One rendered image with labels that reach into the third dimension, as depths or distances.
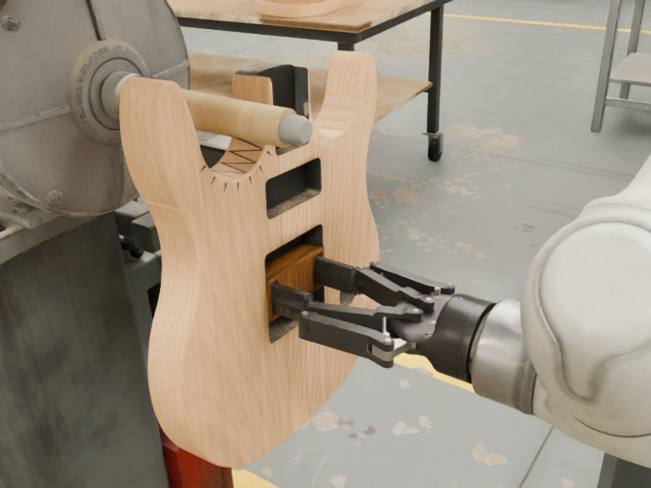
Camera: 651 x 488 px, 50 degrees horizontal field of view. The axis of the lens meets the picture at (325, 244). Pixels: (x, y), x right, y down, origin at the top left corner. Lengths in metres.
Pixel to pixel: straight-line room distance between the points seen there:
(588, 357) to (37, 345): 0.71
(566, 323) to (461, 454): 1.65
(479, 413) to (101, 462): 1.30
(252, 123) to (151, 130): 0.08
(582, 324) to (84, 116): 0.48
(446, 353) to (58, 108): 0.41
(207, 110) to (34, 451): 0.58
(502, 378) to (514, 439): 1.50
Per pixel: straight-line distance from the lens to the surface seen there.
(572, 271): 0.39
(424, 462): 2.00
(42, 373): 0.97
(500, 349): 0.59
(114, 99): 0.68
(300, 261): 0.72
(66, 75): 0.69
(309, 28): 2.80
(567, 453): 2.09
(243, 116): 0.58
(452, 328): 0.61
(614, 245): 0.40
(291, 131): 0.56
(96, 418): 1.07
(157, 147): 0.55
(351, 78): 0.78
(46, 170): 0.69
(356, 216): 0.81
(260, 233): 0.66
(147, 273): 1.08
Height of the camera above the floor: 1.44
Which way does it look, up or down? 29 degrees down
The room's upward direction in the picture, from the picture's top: 2 degrees counter-clockwise
